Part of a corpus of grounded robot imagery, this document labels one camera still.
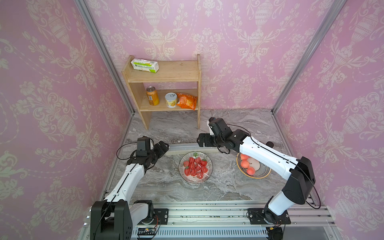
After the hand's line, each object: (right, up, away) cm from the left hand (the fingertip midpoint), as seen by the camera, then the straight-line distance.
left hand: (166, 149), depth 86 cm
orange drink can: (-9, +31, +3) cm, 33 cm away
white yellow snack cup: (+2, +29, +4) cm, 30 cm away
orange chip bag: (+12, +28, +4) cm, 31 cm away
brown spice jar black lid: (+63, +2, +6) cm, 63 cm away
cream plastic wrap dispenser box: (+6, -3, +18) cm, 20 cm away
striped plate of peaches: (+50, -11, 0) cm, 51 cm away
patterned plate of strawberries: (+17, -11, +2) cm, 20 cm away
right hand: (+21, +5, -5) cm, 23 cm away
